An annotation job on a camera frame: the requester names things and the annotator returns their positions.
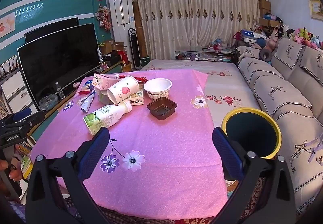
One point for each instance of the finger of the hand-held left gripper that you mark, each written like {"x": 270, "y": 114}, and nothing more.
{"x": 21, "y": 115}

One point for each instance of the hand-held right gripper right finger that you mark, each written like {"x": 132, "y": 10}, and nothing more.
{"x": 227, "y": 153}

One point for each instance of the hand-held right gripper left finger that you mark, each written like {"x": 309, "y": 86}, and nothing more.
{"x": 93, "y": 153}

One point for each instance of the yellow-rimmed dark trash bin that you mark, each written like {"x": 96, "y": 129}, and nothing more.
{"x": 252, "y": 133}

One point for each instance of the green-label white milk bottle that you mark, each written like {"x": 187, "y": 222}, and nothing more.
{"x": 108, "y": 115}

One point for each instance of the silver blue foil packet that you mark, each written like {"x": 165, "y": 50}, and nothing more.
{"x": 87, "y": 104}

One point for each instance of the peach-print paper cup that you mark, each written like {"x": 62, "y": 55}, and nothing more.
{"x": 121, "y": 90}

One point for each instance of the pink milk carton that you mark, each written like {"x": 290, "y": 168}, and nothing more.
{"x": 103, "y": 81}

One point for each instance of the black plastic tray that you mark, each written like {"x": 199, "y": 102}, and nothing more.
{"x": 162, "y": 109}

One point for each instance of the small red wrapper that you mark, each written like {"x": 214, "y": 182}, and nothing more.
{"x": 141, "y": 79}

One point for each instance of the white paper bowl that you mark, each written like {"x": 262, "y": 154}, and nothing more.
{"x": 157, "y": 87}

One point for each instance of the person's left hand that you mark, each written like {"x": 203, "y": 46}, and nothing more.
{"x": 15, "y": 173}

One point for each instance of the row of colourful books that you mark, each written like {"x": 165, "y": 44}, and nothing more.
{"x": 25, "y": 161}

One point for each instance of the white drawer unit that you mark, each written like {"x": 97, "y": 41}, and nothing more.
{"x": 15, "y": 87}

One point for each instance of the glass bowl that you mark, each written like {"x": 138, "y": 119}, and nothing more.
{"x": 48, "y": 103}

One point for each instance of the clear water bottle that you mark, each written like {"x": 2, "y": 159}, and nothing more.
{"x": 59, "y": 91}

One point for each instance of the dark patterned cloth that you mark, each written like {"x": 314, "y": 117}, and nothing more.
{"x": 252, "y": 196}

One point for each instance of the photo collage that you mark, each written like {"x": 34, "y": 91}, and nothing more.
{"x": 8, "y": 65}

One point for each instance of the flat red packet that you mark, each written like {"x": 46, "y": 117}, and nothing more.
{"x": 83, "y": 92}

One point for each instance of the small pink object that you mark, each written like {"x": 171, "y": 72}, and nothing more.
{"x": 76, "y": 84}

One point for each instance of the pink floral tablecloth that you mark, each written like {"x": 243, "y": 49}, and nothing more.
{"x": 164, "y": 153}

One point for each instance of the large black television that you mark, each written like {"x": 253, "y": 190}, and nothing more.
{"x": 58, "y": 62}

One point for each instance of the beige floral bed mat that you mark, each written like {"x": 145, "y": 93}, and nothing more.
{"x": 227, "y": 82}

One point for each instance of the beige deer-print sofa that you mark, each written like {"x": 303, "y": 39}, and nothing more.
{"x": 277, "y": 92}

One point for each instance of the smaller black television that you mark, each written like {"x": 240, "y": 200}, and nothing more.
{"x": 50, "y": 28}

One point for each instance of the yellow woven basket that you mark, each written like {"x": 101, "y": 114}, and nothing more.
{"x": 127, "y": 66}

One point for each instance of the glass coffee table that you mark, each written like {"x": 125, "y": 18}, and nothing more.
{"x": 201, "y": 55}

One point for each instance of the red box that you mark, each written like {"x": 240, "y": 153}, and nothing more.
{"x": 122, "y": 55}

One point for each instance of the grey neck pillow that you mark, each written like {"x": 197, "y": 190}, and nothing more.
{"x": 266, "y": 54}

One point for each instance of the green box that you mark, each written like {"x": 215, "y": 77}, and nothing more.
{"x": 145, "y": 60}

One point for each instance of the open cardboard boxes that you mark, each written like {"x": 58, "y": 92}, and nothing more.
{"x": 111, "y": 46}

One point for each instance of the black tower fan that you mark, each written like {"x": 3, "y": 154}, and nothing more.
{"x": 134, "y": 47}

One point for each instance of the blue plush toy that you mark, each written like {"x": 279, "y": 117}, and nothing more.
{"x": 261, "y": 43}

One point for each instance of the blue star-print pillow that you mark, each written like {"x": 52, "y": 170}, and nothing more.
{"x": 251, "y": 34}

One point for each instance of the pink plush toy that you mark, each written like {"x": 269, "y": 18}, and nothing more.
{"x": 272, "y": 39}

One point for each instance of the hanging flower decoration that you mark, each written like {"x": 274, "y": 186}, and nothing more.
{"x": 103, "y": 17}

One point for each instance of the brown rolled mat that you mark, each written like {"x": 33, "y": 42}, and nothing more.
{"x": 138, "y": 27}

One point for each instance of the white standing air conditioner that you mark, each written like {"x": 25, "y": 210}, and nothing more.
{"x": 121, "y": 19}

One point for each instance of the row of plush toys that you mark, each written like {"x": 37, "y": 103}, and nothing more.
{"x": 302, "y": 36}

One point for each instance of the beige patterned curtain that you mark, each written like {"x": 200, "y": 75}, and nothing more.
{"x": 194, "y": 12}

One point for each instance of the stack of cardboard boxes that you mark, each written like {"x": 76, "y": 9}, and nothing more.
{"x": 265, "y": 9}

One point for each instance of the cartoon wall sticker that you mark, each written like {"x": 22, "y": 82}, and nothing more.
{"x": 6, "y": 24}

